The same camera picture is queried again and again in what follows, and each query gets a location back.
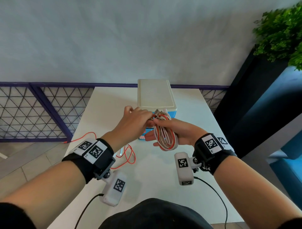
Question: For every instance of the person's right hand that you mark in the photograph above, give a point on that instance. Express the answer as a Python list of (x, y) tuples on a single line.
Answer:
[(186, 133)]

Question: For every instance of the person's left hand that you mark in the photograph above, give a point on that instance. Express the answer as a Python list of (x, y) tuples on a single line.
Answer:
[(131, 125)]

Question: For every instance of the person's left fingers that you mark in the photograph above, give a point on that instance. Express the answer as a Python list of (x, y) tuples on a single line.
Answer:
[(144, 114)]

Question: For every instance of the person's right thumb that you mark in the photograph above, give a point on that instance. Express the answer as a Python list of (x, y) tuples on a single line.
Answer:
[(165, 121)]

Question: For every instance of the person's left forearm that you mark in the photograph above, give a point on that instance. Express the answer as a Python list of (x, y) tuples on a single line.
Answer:
[(44, 188)]

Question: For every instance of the person's right forearm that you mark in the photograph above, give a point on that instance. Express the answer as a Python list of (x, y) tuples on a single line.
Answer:
[(250, 193)]

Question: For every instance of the blue box with white lid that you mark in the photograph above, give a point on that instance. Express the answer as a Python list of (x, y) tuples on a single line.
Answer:
[(155, 94)]

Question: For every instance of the black planter box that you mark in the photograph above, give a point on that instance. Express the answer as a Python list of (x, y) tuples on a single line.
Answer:
[(245, 101)]

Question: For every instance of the person's black clothing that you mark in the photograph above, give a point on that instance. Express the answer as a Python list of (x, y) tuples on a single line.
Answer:
[(155, 214)]

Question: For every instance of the blue sofa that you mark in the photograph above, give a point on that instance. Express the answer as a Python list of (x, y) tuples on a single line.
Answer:
[(289, 169)]

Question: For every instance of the green leafy plant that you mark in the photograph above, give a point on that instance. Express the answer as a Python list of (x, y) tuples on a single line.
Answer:
[(280, 33)]

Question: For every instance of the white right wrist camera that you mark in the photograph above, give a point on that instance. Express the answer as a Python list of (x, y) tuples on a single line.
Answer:
[(184, 168)]

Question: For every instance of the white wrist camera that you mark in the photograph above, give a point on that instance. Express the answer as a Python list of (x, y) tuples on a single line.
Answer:
[(184, 168), (114, 188)]

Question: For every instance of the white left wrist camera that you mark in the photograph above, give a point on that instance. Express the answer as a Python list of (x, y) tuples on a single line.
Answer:
[(114, 188)]

